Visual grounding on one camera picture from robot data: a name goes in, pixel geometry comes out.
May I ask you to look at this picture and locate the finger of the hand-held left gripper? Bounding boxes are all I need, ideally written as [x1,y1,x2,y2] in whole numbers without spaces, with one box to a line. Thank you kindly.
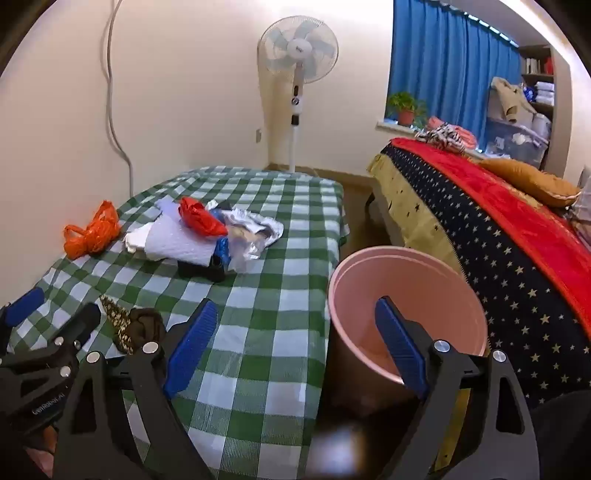
[28,303,102,356]
[0,288,46,333]

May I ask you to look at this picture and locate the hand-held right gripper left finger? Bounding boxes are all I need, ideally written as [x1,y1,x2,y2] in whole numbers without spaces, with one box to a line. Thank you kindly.
[52,299,219,480]

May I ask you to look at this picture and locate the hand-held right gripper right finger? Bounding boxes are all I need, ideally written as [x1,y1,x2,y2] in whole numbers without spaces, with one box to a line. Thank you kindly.
[375,298,541,480]

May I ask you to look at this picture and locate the pink plastic bin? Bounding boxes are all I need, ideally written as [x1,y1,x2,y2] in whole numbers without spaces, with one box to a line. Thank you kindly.
[328,246,489,418]

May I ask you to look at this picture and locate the large black wrapper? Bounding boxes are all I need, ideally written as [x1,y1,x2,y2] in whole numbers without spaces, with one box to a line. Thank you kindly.
[178,256,227,283]

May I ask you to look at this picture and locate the orange plastic bag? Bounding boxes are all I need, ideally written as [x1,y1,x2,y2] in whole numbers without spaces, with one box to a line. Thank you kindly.
[63,200,122,259]

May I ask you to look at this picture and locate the blue plastic bag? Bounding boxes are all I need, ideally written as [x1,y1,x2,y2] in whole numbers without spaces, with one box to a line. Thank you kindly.
[210,210,232,268]

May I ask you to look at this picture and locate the white plastic bag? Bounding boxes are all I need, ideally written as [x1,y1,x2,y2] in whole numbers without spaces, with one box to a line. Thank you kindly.
[122,222,155,254]

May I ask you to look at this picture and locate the red plastic bag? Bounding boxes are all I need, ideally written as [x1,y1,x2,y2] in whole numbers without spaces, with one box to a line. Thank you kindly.
[178,197,229,240]

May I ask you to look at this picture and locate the silver foil bag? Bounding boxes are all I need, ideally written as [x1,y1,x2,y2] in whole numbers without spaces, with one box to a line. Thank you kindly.
[217,208,284,273]

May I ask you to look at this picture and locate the green checked tablecloth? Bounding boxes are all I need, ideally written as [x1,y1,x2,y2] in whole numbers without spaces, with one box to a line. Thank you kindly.
[0,165,350,480]

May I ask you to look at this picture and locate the dark star-print bed cover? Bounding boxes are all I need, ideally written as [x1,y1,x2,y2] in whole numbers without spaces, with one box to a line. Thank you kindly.
[368,137,591,409]

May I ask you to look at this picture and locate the red blanket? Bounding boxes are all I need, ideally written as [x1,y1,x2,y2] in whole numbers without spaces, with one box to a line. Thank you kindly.
[392,137,591,342]

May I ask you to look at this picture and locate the orange pillow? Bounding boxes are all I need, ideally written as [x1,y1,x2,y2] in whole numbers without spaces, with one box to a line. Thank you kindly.
[478,158,581,208]

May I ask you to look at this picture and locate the pink cloth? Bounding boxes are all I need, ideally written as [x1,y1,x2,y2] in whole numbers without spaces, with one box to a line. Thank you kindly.
[426,116,477,149]

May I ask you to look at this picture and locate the potted green plant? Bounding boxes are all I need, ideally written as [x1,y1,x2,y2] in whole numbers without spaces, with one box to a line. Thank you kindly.
[387,91,428,127]

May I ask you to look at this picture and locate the plaid grey pillow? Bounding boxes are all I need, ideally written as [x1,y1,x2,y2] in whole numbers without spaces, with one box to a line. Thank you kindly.
[566,168,591,259]

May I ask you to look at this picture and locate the clear plastic storage box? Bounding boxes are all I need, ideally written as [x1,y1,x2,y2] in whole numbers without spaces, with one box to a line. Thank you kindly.
[485,115,550,169]

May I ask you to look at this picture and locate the beige coat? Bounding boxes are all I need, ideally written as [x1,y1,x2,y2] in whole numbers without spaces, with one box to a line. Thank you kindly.
[489,77,536,123]

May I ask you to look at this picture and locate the blue curtain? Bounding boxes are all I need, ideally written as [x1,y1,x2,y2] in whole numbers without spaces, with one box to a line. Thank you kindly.
[387,0,522,139]

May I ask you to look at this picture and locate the wooden bookshelf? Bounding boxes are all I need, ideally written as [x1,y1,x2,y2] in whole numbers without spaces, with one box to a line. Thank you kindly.
[519,44,555,116]

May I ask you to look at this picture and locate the white standing fan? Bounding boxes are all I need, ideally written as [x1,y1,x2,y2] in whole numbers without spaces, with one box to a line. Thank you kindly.
[257,15,339,174]

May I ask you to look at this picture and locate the grey wall cable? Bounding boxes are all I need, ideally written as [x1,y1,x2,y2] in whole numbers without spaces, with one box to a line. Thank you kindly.
[104,0,136,197]

